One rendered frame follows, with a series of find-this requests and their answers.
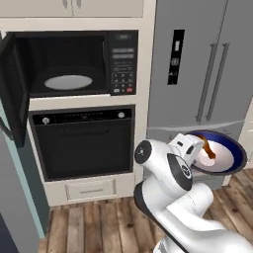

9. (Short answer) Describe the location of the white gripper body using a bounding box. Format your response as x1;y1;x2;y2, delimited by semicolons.
176;132;206;156

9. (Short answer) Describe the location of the brown chicken drumstick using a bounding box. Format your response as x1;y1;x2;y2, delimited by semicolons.
201;133;217;160

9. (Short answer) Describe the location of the grey fridge door with dispenser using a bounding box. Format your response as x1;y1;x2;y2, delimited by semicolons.
146;0;229;128

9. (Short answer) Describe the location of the blue bowl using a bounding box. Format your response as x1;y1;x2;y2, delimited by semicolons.
183;129;248;176

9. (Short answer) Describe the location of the plain grey fridge door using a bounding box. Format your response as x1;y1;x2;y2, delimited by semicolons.
211;0;253;126

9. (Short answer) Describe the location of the black microwave oven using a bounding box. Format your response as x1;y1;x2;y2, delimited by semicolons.
13;30;139;99

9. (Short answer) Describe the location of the black oven door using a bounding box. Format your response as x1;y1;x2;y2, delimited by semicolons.
32;123;134;183

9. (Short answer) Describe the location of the white microwave turntable plate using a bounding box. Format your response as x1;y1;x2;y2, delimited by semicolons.
43;74;94;91

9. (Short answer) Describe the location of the beige cupboard door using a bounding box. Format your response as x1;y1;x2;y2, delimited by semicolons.
0;0;74;19
71;0;145;19

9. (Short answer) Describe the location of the black microwave door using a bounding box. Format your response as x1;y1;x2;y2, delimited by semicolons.
0;32;32;149

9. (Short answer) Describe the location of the grey fridge drawer front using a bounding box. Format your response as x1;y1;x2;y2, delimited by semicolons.
145;120;246;146

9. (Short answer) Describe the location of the beige cabinet panel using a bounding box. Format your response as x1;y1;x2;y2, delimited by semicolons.
237;98;253;172

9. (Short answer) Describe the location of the beige tall cabinet housing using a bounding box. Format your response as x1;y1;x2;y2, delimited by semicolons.
0;0;158;208

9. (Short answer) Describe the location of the black built-in oven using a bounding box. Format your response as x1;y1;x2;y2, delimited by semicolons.
28;104;136;183

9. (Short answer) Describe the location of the beige drawer front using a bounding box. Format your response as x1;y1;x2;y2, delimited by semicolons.
64;179;118;203

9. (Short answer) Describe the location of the grey fridge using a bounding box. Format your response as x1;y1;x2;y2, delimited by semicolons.
145;0;253;191

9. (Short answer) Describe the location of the grey cabinet side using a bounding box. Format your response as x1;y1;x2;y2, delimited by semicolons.
0;127;45;253

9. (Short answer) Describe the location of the grey fridge door handle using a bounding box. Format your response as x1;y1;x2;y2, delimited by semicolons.
195;42;218;125
205;42;231;123

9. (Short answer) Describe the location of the black oven door handle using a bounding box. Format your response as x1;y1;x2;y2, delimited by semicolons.
60;126;112;136

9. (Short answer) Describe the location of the grey drawer handle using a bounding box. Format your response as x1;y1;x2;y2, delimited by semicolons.
79;188;105;195

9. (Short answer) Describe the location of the black microwave door handle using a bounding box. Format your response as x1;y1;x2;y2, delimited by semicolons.
0;117;15;142

